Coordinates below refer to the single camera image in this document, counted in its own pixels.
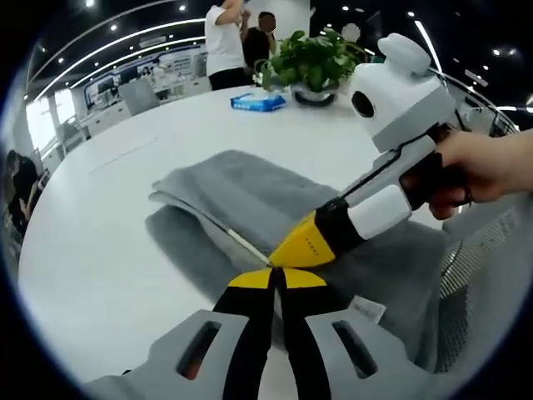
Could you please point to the grey towel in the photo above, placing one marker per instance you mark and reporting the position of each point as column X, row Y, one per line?
column 250, row 187

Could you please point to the person's right hand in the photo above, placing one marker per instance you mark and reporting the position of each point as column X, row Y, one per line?
column 479, row 166

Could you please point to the green potted plant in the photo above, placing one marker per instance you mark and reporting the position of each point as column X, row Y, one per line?
column 312, row 62

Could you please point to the grey mesh chair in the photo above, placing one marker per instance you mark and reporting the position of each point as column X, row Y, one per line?
column 487, row 291

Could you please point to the blue wipes packet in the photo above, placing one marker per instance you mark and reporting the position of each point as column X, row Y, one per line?
column 258, row 102

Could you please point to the grey chair back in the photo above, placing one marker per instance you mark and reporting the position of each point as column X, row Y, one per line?
column 139, row 98

